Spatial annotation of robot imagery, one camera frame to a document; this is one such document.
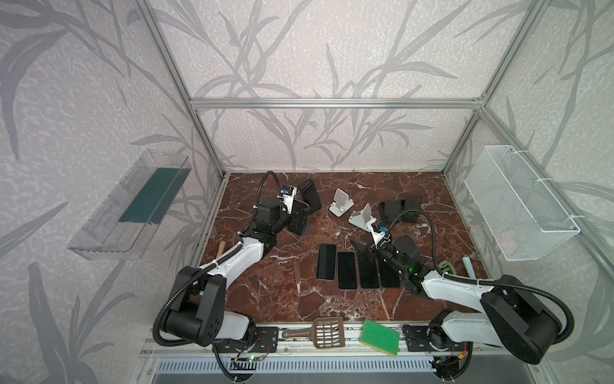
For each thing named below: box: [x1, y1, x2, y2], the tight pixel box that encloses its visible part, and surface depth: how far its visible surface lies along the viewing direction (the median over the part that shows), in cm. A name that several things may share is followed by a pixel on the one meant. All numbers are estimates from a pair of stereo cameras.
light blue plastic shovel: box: [462, 256, 476, 280], surface depth 90 cm
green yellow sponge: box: [359, 319, 400, 358], surface depth 75 cm
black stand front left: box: [400, 195, 423, 223], surface depth 101 cm
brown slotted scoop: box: [281, 316, 346, 349], surface depth 77 cm
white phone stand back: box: [328, 188, 355, 218], surface depth 106 cm
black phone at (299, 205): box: [291, 198, 310, 213], surface depth 91 cm
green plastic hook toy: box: [438, 260, 457, 276], surface depth 91 cm
